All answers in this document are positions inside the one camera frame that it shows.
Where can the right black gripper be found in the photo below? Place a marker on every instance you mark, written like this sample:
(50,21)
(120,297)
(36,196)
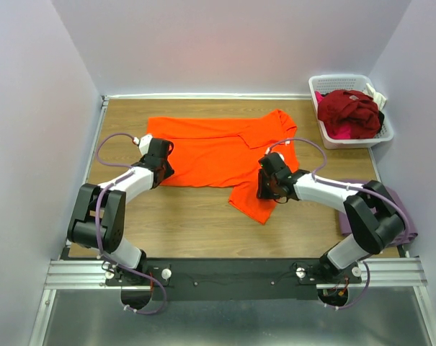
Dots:
(261,192)

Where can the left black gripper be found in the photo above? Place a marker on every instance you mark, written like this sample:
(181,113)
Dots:
(169,170)

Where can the orange t shirt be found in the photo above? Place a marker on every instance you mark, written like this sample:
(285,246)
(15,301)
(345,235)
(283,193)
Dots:
(226,153)

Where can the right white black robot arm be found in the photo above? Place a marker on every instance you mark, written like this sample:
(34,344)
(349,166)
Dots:
(342,256)

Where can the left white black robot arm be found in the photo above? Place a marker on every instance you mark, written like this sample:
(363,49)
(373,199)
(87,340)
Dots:
(98,218)

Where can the pink garment in basket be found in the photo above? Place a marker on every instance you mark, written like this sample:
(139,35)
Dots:
(341,132)

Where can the white plastic laundry basket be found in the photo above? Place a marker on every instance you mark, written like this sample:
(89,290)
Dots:
(330,82)

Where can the dark red shirt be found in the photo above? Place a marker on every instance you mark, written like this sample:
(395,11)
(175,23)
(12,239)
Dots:
(354,108)

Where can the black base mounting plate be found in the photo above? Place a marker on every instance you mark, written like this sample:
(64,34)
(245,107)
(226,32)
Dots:
(230,279)

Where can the white garment in basket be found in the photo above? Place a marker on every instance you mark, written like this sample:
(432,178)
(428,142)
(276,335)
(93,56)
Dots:
(377,97)

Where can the folded purple t shirt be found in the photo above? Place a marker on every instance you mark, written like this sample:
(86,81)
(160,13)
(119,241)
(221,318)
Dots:
(376,218)

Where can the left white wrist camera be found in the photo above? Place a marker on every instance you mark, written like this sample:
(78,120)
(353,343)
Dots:
(143,143)

